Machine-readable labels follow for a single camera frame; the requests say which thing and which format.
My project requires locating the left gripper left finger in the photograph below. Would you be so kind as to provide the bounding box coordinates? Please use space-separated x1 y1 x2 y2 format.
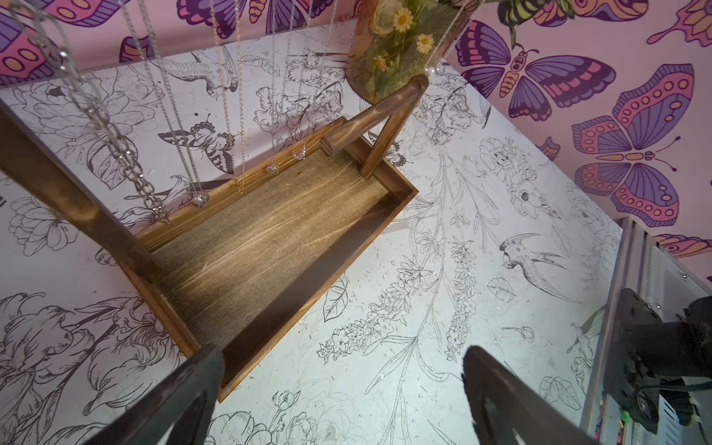
87 345 224 444

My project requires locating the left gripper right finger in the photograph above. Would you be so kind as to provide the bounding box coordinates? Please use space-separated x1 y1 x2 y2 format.
462 346 596 444

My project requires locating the wooden jewelry display stand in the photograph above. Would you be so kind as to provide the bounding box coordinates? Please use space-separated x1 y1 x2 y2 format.
1 74 428 399

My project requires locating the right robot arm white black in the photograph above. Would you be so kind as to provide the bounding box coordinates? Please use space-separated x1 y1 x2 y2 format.
604 289 711 434

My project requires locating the glass vase with plants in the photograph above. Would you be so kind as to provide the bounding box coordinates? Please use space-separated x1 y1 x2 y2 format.
346 1 498 104

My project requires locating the thick silver chain necklace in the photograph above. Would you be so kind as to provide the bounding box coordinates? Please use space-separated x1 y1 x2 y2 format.
4 0 171 225

